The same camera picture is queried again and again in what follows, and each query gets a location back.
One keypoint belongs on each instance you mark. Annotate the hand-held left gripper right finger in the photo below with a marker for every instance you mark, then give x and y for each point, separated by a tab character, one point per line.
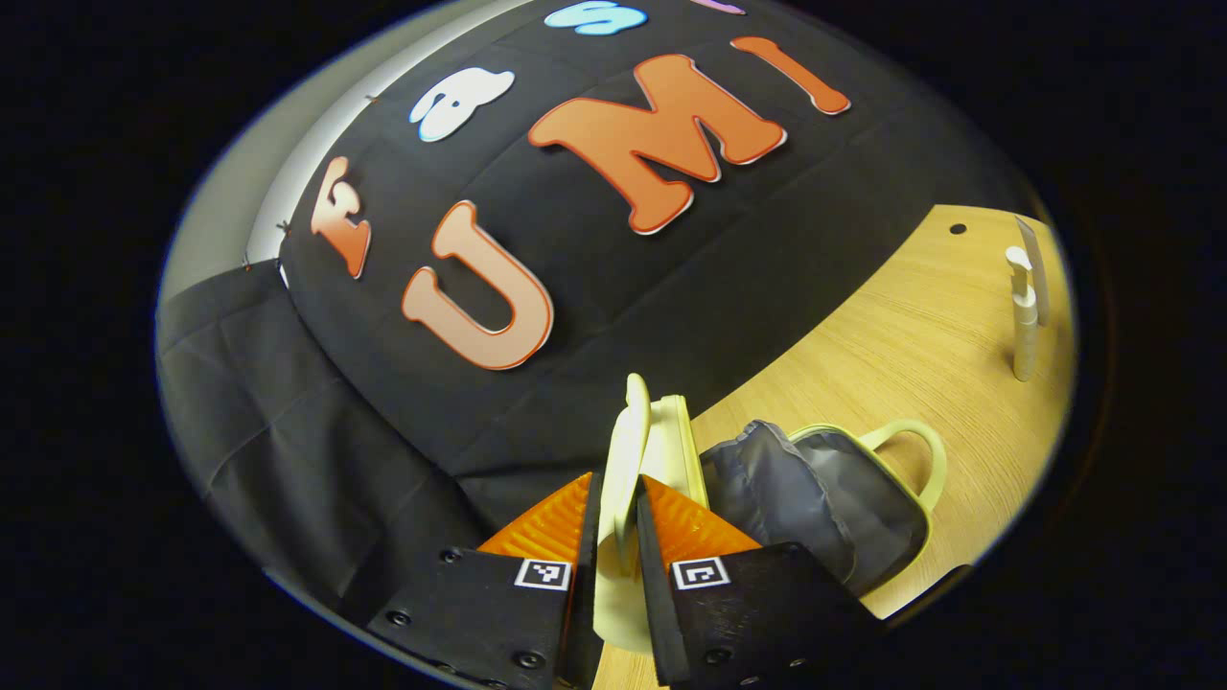
748	613

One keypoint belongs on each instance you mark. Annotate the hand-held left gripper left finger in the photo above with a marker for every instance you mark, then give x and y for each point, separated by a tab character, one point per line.
479	613

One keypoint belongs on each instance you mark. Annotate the white pump bottle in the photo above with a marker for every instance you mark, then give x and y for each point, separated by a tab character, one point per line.
1025	335

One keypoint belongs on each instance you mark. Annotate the white squeeze tube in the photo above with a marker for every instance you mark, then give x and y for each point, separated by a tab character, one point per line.
1040	287

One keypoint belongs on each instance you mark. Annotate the black backdrop cloth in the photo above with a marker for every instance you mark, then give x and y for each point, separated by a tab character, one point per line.
288	431

